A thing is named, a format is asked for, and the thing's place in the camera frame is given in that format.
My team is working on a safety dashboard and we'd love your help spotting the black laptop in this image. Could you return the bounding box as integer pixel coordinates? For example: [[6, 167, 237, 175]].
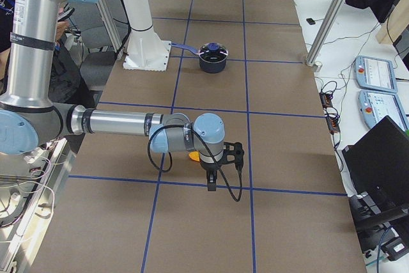
[[342, 116, 408, 205]]

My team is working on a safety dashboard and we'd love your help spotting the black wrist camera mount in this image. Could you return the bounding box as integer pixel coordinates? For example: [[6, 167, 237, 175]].
[[220, 141, 244, 172]]

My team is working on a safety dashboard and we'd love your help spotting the teach pendant tablet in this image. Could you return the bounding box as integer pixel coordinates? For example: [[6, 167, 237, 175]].
[[355, 55, 397, 93], [358, 90, 408, 130]]

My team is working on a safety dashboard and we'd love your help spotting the lower teach pendant tablet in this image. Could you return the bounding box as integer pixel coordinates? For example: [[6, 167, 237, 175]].
[[358, 90, 408, 130]]

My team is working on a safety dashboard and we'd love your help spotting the yellow toy corn cob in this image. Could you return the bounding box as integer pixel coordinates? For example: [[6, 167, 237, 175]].
[[189, 152, 200, 162]]

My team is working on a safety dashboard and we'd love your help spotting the aluminium frame post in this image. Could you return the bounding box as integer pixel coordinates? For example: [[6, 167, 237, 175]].
[[305, 0, 345, 72]]

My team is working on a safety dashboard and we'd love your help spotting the black orange usb hub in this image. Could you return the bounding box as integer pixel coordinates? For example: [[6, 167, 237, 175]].
[[320, 93, 333, 108]]

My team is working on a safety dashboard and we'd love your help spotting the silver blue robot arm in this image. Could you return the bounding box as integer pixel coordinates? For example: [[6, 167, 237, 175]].
[[1, 0, 227, 191]]

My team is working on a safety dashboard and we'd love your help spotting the small black box device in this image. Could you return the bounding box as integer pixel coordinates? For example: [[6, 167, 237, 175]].
[[306, 18, 316, 25]]

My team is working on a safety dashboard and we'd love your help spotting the dark blue saucepan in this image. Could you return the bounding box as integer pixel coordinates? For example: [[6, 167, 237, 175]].
[[171, 43, 228, 74]]

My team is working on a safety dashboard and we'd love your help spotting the white camera stand column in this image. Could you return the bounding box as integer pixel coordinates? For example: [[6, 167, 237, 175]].
[[123, 0, 171, 72]]

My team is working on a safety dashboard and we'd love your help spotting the glass pot lid blue knob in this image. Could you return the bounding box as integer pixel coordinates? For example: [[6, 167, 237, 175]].
[[198, 42, 229, 56]]

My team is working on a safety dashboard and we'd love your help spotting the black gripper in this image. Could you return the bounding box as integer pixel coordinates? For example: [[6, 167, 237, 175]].
[[200, 159, 219, 192]]

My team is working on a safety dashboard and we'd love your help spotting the upper teach pendant tablet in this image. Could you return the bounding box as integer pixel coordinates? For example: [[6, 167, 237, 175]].
[[355, 55, 397, 93]]

